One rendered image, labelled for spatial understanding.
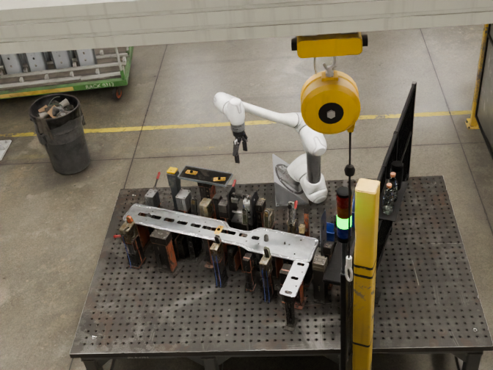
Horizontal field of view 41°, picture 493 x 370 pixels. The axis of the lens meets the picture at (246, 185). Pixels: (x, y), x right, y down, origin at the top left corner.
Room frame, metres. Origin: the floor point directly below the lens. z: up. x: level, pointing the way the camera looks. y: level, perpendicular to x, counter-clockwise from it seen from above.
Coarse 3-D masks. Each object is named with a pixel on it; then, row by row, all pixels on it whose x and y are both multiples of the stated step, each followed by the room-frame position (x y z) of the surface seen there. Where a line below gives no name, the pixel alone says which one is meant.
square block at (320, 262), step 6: (318, 258) 2.81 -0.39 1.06; (324, 258) 2.80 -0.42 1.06; (318, 264) 2.76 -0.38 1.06; (324, 264) 2.76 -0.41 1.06; (318, 270) 2.76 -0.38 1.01; (324, 270) 2.75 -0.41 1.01; (318, 276) 2.77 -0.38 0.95; (318, 282) 2.77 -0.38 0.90; (318, 288) 2.77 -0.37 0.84; (324, 288) 2.76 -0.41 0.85; (318, 294) 2.77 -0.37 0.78; (324, 294) 2.75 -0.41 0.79; (318, 300) 2.77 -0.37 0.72; (324, 300) 2.75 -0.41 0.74
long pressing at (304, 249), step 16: (144, 208) 3.55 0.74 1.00; (160, 208) 3.52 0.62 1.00; (144, 224) 3.39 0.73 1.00; (160, 224) 3.37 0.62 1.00; (176, 224) 3.35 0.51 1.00; (208, 224) 3.31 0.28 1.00; (224, 224) 3.29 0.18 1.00; (224, 240) 3.13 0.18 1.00; (240, 240) 3.11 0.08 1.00; (256, 240) 3.10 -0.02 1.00; (272, 240) 3.08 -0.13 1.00; (288, 240) 3.06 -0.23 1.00; (304, 240) 3.04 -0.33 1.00; (288, 256) 2.92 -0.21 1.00; (304, 256) 2.90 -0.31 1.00
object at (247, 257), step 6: (246, 258) 2.95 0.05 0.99; (246, 264) 2.93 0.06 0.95; (252, 264) 2.98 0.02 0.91; (246, 270) 2.94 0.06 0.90; (252, 270) 2.98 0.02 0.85; (246, 276) 2.95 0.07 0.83; (252, 276) 2.97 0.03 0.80; (246, 282) 2.95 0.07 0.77; (252, 282) 2.95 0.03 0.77; (246, 288) 2.95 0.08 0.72; (252, 288) 2.94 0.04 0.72
